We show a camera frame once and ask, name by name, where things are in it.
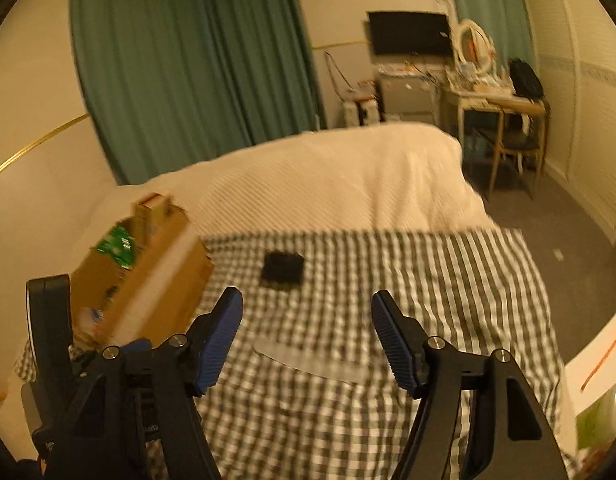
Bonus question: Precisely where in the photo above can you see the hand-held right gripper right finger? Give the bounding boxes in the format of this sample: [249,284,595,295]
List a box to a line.
[370,290,569,480]

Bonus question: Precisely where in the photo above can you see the white louvered wardrobe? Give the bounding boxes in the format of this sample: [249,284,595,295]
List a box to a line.
[515,0,616,247]

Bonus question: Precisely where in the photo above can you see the round white mirror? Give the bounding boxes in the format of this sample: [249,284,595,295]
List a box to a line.
[455,18,497,79]

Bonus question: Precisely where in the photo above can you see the grey cabinet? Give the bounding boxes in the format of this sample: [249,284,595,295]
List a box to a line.
[376,71,440,125]

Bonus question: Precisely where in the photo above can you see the tan carton red top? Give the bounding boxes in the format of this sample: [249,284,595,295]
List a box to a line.
[133,192,176,223]

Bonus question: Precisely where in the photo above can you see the white storage containers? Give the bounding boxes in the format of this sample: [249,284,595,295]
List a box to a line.
[343,97,382,129]

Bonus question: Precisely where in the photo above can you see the wooden chair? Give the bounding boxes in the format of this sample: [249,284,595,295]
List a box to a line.
[475,105,547,197]

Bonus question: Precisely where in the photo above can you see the black bag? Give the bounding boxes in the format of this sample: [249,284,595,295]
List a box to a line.
[508,57,545,100]

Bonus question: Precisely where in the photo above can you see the black television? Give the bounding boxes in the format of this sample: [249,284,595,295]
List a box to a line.
[366,10,454,58]

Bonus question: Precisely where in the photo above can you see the clear plastic strip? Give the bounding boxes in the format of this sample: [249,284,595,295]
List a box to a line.
[251,337,373,384]

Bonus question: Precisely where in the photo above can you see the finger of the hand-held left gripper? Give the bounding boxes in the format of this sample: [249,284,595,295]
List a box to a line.
[119,338,153,361]

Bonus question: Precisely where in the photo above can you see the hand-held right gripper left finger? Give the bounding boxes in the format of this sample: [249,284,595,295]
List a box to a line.
[43,287,244,480]

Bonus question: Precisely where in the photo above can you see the wide green curtain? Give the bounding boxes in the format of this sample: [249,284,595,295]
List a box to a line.
[69,0,330,186]

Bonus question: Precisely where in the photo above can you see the brown cardboard box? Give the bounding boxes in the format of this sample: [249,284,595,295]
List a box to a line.
[70,192,215,357]

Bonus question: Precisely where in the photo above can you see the white paper bag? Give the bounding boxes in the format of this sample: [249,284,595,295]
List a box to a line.
[558,310,616,462]

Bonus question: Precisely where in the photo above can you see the narrow green curtain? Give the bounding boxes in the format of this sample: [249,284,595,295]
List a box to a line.
[442,0,537,69]

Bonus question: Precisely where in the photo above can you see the white bedspread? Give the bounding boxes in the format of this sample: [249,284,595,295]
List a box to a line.
[117,121,500,242]

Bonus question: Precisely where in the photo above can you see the small black box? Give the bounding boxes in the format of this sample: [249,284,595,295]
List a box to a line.
[261,251,307,291]

